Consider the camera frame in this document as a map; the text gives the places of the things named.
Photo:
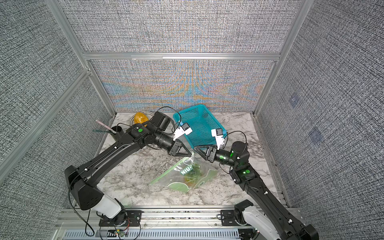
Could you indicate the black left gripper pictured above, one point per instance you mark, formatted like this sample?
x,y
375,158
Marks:
x,y
176,147

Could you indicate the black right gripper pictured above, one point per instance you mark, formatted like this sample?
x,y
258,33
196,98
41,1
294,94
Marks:
x,y
212,151

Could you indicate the clear zip-top bag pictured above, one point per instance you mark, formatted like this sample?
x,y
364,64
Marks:
x,y
173,178

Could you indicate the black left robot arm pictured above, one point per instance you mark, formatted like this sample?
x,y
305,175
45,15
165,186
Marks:
x,y
82,181

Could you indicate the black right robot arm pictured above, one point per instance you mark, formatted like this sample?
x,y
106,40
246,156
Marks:
x,y
269,217

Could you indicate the teal plastic basket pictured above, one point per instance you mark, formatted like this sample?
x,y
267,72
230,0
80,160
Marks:
x,y
202,121

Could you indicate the white patterned bowl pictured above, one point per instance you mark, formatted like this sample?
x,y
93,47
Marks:
x,y
148,113

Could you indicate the orange fruit in bowl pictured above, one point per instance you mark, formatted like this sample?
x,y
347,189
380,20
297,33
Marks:
x,y
140,117

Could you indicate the black cup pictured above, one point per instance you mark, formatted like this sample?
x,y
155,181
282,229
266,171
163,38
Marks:
x,y
117,133

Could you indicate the pink stick in cup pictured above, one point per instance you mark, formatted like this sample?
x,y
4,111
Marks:
x,y
105,126

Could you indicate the dark green stick in cup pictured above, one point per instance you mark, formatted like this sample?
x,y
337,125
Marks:
x,y
102,131

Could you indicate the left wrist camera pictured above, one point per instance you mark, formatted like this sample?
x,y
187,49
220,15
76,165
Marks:
x,y
184,129

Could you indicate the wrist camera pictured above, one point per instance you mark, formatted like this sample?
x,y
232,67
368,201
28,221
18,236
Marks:
x,y
184,129
218,134

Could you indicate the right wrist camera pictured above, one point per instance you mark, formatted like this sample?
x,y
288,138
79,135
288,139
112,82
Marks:
x,y
218,134

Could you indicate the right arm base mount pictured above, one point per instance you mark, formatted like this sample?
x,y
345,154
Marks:
x,y
231,218

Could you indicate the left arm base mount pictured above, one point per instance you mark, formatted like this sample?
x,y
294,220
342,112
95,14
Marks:
x,y
130,218

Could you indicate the white slotted cable duct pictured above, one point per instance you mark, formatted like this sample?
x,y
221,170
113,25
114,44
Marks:
x,y
157,234

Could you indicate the aluminium front rail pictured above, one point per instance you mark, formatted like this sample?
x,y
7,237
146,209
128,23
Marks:
x,y
198,216

